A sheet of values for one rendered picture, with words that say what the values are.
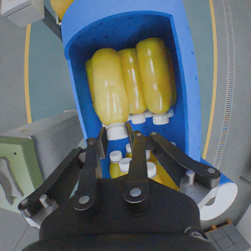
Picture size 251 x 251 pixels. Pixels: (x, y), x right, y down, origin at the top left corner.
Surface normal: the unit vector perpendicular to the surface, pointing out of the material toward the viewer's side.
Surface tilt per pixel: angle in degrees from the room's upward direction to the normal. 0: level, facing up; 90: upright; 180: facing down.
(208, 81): 0
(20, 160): 1
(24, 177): 1
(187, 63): 27
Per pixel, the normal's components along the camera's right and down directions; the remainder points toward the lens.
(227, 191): 0.07, 0.22
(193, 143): 0.51, 0.11
